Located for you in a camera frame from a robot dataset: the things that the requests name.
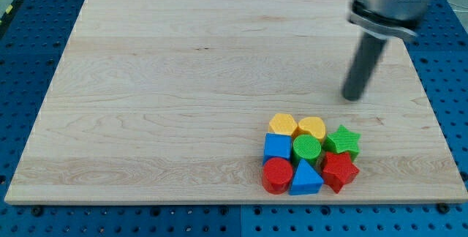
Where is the light wooden board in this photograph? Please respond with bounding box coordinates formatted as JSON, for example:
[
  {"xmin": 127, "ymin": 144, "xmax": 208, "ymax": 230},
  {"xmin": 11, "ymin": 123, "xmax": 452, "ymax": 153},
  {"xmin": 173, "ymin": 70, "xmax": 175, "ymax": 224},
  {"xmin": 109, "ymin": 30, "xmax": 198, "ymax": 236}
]
[{"xmin": 5, "ymin": 0, "xmax": 467, "ymax": 205}]

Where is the red cylinder block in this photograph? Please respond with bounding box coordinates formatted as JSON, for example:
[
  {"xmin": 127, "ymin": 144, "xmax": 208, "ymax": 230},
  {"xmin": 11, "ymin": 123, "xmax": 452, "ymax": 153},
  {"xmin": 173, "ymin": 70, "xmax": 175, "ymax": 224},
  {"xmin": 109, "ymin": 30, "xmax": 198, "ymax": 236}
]
[{"xmin": 262, "ymin": 157, "xmax": 293, "ymax": 195}]

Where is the blue cube block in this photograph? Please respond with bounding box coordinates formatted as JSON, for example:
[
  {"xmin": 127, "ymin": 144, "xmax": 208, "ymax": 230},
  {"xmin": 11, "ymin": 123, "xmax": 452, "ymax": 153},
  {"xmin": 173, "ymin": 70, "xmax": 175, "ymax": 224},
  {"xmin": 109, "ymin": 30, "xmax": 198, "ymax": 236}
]
[{"xmin": 263, "ymin": 133, "xmax": 292, "ymax": 164}]

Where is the blue triangle block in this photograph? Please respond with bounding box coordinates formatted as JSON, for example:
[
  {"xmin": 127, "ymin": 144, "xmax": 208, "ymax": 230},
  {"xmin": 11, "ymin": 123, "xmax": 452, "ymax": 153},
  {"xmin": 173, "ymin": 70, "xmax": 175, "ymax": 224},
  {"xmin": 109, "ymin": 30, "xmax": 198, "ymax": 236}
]
[{"xmin": 289, "ymin": 159, "xmax": 324, "ymax": 195}]

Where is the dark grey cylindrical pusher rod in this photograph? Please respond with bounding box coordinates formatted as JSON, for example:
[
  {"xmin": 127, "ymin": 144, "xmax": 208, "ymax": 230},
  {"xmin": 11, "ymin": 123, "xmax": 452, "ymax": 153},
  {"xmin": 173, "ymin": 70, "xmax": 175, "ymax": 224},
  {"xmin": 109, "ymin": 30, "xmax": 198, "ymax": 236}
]
[{"xmin": 341, "ymin": 32, "xmax": 387, "ymax": 101}]

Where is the yellow heart block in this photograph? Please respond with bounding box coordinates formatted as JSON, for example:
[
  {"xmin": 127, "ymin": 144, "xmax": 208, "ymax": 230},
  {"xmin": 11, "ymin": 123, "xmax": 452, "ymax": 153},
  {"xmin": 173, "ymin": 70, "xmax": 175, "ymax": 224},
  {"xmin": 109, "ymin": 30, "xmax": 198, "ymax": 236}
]
[{"xmin": 298, "ymin": 116, "xmax": 327, "ymax": 143}]

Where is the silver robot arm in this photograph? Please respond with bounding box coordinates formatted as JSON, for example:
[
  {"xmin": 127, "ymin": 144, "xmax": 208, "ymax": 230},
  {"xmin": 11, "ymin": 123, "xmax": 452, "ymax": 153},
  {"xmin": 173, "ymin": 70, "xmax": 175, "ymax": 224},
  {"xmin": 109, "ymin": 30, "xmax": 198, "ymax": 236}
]
[{"xmin": 341, "ymin": 0, "xmax": 431, "ymax": 101}]

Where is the green star block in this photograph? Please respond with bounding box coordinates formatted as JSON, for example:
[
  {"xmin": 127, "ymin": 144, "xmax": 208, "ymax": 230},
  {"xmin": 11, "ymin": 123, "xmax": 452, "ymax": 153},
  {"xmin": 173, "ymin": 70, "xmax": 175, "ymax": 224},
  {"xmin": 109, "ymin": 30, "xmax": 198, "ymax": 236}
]
[{"xmin": 322, "ymin": 125, "xmax": 361, "ymax": 162}]

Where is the red star block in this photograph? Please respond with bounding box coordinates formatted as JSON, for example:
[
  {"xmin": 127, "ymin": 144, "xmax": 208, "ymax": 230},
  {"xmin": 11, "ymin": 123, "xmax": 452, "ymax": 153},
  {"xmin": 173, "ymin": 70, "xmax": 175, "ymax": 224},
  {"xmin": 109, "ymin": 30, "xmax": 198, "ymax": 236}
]
[{"xmin": 321, "ymin": 151, "xmax": 360, "ymax": 194}]

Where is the green cylinder block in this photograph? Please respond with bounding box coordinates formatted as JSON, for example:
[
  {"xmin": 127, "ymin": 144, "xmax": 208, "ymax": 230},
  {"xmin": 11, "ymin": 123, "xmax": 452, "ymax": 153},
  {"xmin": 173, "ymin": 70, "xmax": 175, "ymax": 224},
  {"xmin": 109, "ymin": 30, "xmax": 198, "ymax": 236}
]
[{"xmin": 290, "ymin": 135, "xmax": 322, "ymax": 166}]

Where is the yellow hexagon block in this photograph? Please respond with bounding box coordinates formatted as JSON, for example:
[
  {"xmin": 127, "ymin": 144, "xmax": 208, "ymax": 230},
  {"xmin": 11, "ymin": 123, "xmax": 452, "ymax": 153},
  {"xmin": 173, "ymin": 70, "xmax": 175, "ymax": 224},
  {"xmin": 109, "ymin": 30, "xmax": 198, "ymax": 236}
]
[{"xmin": 268, "ymin": 113, "xmax": 298, "ymax": 137}]

